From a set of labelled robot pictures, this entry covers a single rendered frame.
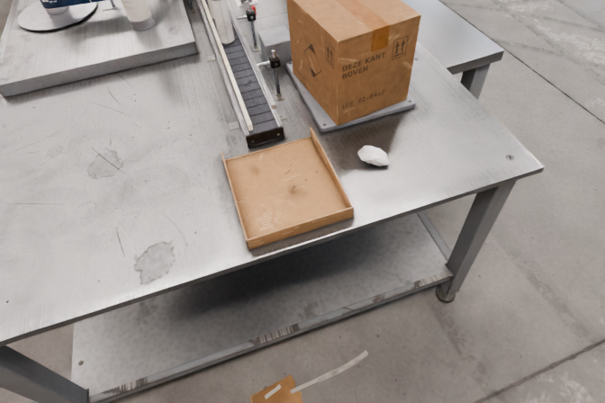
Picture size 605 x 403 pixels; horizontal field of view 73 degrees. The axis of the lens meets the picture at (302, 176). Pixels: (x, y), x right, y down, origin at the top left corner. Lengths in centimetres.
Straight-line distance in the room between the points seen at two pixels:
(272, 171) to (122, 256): 42
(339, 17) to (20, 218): 96
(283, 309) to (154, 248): 66
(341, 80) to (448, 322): 112
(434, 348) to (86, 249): 128
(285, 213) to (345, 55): 41
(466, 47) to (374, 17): 56
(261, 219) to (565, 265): 148
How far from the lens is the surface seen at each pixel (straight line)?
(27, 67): 174
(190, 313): 162
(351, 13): 113
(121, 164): 125
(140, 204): 113
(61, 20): 195
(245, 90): 129
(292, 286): 159
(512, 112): 272
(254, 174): 109
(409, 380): 172
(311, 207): 101
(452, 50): 157
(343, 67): 106
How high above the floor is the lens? 165
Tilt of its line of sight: 49 degrees down
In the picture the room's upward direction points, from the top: 5 degrees counter-clockwise
